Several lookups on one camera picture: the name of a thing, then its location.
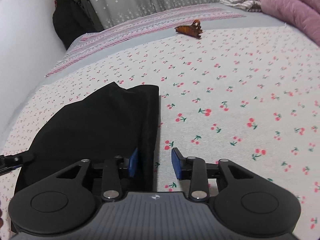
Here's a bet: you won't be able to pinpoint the dark hanging clothes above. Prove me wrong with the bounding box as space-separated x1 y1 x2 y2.
53 0 104 49

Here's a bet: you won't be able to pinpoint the mauve folded quilt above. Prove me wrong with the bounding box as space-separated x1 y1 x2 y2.
261 0 319 45

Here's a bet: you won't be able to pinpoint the brown hair claw clip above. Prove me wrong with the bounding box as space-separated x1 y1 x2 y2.
175 20 203 39

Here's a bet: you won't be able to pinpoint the cherry print bed sheet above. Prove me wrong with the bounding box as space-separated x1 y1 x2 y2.
3 27 319 239

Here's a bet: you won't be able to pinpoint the black pants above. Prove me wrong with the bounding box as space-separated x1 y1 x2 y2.
10 81 161 233

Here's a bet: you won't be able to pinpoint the striped folded garment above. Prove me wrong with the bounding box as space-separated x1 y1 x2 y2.
220 0 261 12

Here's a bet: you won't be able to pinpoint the pink striped blanket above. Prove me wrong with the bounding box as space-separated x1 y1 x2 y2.
46 3 244 77

